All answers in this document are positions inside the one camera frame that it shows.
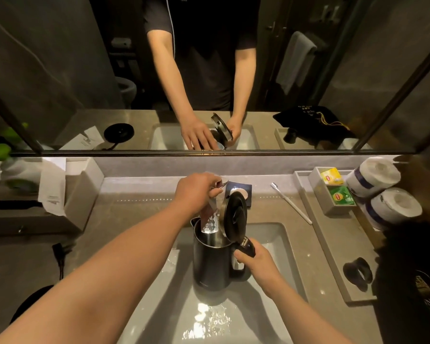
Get yellow tea bag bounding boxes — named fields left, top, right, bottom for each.
left=320, top=167, right=344, bottom=186

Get person's left hand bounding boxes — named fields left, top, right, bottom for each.
left=174, top=172, right=224, bottom=216

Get black kettle base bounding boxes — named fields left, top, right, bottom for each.
left=10, top=284, right=55, bottom=325

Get white paper card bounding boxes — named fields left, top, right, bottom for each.
left=38, top=157, right=67, bottom=217

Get black power cable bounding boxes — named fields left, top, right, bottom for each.
left=52, top=241, right=76, bottom=282

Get dark blue square coaster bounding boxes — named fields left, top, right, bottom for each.
left=225, top=181, right=253, bottom=208

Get chrome sink faucet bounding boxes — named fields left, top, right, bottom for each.
left=200, top=180, right=231, bottom=236

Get black electric kettle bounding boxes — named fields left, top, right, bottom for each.
left=190, top=191, right=257, bottom=293

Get grey tissue box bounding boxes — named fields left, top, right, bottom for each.
left=0, top=157, right=105, bottom=237

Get person's right hand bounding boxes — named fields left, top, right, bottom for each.
left=233, top=248, right=284, bottom=298

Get person's left forearm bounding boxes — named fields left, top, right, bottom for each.
left=0, top=203, right=190, bottom=344

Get person's right forearm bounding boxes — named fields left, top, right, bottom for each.
left=267, top=277, right=353, bottom=344

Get black drawstring bag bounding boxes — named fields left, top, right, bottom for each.
left=372, top=221, right=430, bottom=344

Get green tea bag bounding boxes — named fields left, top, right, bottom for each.
left=328, top=185, right=355, bottom=206

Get white toothbrush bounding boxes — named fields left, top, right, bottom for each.
left=270, top=182, right=313, bottom=226

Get white toilet paper roll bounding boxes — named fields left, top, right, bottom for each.
left=361, top=188, right=423, bottom=232
left=345, top=156, right=401, bottom=198

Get grey stone tray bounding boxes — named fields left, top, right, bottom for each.
left=294, top=170, right=381, bottom=305

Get white plastic bag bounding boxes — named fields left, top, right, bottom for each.
left=0, top=156, right=41, bottom=193

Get white sink basin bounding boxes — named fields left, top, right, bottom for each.
left=118, top=222, right=309, bottom=344

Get white tea bag box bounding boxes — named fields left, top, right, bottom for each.
left=308, top=166, right=357, bottom=216

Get wall mirror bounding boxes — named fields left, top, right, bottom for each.
left=0, top=0, right=430, bottom=157

